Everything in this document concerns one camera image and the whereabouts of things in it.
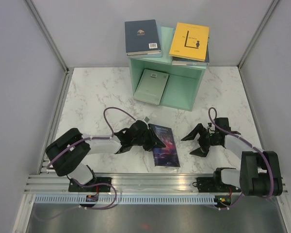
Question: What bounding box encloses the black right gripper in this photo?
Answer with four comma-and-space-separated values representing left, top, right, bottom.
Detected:
181, 123, 219, 157

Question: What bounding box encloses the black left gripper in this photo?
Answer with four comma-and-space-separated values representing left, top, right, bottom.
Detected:
132, 127, 165, 151

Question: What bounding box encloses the purple night sky book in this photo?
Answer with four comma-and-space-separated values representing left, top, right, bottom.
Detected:
149, 124, 180, 167

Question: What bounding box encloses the pale green grey book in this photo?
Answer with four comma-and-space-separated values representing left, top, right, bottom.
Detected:
133, 69, 169, 105

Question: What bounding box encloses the teal ocean cover book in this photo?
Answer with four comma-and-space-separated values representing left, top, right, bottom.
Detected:
171, 47, 210, 66

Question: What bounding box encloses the yellow hardcover book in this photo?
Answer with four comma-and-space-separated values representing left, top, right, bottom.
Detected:
169, 22, 210, 62

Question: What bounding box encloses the dark blue hardcover book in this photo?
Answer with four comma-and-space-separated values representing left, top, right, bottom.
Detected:
124, 19, 161, 56

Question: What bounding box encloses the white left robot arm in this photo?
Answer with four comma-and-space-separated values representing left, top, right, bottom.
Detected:
45, 120, 165, 192

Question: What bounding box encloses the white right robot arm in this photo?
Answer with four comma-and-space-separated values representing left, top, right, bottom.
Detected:
182, 117, 283, 197

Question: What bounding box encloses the mint green open cabinet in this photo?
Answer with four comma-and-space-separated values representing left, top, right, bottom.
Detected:
129, 26, 206, 111

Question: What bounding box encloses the aluminium rail base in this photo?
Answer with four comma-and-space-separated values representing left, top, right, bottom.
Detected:
24, 172, 289, 195

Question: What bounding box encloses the light blue cable duct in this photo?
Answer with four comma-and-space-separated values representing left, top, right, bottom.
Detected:
34, 194, 219, 205

